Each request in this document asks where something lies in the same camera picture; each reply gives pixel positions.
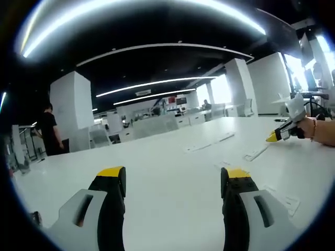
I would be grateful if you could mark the dark object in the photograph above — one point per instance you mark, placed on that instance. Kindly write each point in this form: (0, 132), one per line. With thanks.
(35, 219)

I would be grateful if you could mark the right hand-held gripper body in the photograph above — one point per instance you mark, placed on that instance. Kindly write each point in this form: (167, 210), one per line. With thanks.
(297, 109)

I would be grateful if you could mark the person's right hand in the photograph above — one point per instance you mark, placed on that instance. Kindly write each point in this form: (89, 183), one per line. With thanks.
(307, 129)

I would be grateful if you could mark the white socket holder cover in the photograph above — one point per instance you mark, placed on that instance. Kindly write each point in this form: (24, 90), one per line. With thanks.
(285, 201)
(255, 153)

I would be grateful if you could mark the ceiling air vent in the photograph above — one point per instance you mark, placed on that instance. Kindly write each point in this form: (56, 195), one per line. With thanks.
(143, 92)

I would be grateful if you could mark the white square pillar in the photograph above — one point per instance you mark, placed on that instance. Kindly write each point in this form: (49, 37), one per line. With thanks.
(239, 86)
(73, 104)

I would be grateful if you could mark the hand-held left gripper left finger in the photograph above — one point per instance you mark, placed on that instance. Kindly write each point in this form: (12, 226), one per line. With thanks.
(110, 217)

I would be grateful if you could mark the white drawer cabinet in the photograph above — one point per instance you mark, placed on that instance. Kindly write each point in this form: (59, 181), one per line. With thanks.
(192, 120)

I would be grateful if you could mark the white mesh office chair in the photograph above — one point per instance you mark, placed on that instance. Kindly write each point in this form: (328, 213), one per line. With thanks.
(248, 107)
(99, 138)
(217, 111)

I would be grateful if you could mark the small black object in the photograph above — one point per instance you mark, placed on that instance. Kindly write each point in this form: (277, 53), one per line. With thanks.
(279, 119)

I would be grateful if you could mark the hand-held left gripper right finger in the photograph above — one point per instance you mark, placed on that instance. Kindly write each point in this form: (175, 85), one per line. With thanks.
(234, 211)

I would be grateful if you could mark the dark computer monitor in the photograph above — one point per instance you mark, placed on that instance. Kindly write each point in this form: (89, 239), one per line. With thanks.
(310, 78)

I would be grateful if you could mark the white mesh desk screen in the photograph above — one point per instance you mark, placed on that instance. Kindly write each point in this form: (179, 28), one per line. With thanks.
(157, 126)

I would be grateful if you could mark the white tall cabinet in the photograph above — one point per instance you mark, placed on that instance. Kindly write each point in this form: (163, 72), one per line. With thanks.
(114, 124)

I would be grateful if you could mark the white side desk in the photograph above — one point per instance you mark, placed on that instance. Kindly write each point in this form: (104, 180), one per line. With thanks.
(278, 104)

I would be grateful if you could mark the long white socket holder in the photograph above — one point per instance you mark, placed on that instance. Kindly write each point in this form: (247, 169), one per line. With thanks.
(199, 147)

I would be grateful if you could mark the ceiling light strip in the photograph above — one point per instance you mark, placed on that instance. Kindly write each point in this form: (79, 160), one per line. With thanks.
(157, 83)
(157, 94)
(3, 100)
(248, 22)

